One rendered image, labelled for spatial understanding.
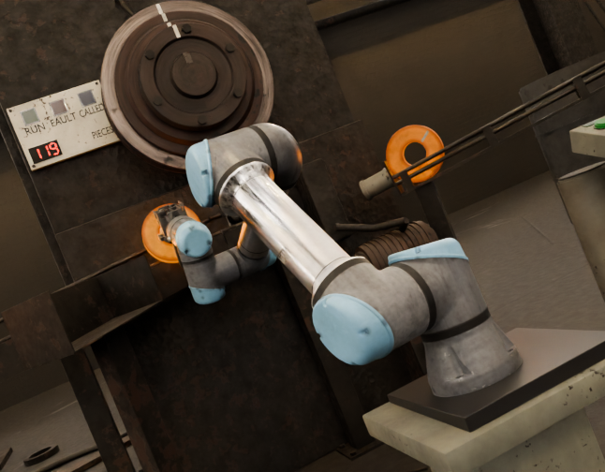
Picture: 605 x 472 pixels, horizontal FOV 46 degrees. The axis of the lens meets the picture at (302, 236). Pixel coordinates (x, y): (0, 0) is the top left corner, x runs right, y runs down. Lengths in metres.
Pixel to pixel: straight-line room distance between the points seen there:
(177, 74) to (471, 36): 8.10
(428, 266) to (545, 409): 0.26
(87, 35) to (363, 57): 7.08
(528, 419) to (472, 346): 0.14
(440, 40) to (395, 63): 0.72
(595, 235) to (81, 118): 1.37
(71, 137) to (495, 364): 1.37
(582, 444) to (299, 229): 0.54
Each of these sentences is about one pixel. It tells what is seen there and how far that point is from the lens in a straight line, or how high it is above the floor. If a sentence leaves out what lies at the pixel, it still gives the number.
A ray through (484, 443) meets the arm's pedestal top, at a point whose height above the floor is 0.29.
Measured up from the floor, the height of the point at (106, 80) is 1.19.
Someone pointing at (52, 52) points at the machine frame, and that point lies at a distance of 2.16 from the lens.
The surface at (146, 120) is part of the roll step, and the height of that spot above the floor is 1.05.
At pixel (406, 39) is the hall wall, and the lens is 9.37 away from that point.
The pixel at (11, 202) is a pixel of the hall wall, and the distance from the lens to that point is 8.11.
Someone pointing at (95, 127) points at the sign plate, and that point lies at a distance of 2.08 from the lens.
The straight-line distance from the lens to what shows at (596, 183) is 1.67.
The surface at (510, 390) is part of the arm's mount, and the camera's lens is 1.06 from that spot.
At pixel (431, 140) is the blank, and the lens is 1.95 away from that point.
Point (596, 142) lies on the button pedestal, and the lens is 1.54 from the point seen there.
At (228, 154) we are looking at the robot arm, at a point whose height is 0.81.
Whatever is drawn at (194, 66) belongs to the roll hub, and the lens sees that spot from 1.91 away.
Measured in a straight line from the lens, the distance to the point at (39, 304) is 1.54.
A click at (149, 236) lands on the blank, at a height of 0.77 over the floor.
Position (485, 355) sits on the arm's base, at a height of 0.36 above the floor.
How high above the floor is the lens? 0.66
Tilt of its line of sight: 1 degrees down
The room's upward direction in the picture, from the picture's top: 22 degrees counter-clockwise
